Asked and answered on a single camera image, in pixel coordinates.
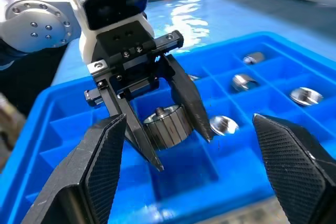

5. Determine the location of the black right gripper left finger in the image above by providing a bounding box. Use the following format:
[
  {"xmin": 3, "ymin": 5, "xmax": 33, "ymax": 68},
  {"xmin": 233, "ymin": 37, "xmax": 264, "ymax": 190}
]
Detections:
[{"xmin": 20, "ymin": 113, "xmax": 128, "ymax": 224}]

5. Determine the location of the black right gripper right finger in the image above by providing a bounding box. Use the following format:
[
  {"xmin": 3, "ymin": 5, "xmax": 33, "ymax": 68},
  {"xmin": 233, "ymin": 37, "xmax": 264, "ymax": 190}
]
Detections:
[{"xmin": 251, "ymin": 113, "xmax": 336, "ymax": 224}]

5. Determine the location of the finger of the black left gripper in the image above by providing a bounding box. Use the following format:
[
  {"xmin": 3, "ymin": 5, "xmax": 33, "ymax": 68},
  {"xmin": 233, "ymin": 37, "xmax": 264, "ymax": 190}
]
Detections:
[
  {"xmin": 160, "ymin": 54, "xmax": 214, "ymax": 144},
  {"xmin": 98, "ymin": 78, "xmax": 165, "ymax": 173}
]

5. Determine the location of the ribbed metal roller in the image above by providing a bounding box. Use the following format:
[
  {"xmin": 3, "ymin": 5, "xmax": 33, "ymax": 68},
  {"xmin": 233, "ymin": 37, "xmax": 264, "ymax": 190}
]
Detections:
[
  {"xmin": 209, "ymin": 115, "xmax": 240, "ymax": 137},
  {"xmin": 143, "ymin": 104, "xmax": 195, "ymax": 152},
  {"xmin": 242, "ymin": 51, "xmax": 266, "ymax": 66},
  {"xmin": 230, "ymin": 73, "xmax": 259, "ymax": 92},
  {"xmin": 289, "ymin": 86, "xmax": 324, "ymax": 107}
]

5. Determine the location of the blue compartment tray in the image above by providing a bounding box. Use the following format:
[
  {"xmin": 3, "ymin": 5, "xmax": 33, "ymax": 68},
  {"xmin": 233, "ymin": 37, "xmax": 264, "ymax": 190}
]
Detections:
[{"xmin": 0, "ymin": 31, "xmax": 336, "ymax": 224}]

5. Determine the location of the blurry brown object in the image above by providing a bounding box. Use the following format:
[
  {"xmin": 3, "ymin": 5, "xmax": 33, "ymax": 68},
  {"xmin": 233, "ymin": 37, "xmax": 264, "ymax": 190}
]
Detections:
[{"xmin": 0, "ymin": 92, "xmax": 27, "ymax": 168}]

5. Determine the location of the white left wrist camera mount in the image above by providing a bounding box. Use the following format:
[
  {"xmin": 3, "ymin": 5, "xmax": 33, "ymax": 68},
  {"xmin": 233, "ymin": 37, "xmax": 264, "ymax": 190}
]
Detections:
[{"xmin": 58, "ymin": 0, "xmax": 156, "ymax": 65}]

